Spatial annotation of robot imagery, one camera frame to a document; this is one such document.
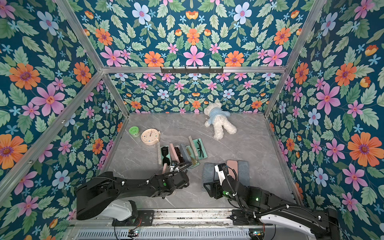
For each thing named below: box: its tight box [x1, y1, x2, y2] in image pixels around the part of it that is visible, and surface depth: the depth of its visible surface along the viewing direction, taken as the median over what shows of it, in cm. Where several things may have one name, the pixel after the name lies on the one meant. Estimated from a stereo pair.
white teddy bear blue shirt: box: [204, 102, 237, 141], surface depth 109 cm
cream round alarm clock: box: [141, 128, 161, 146], surface depth 106 cm
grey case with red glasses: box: [237, 160, 250, 186], surface depth 90 cm
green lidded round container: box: [128, 126, 140, 138], surface depth 107 cm
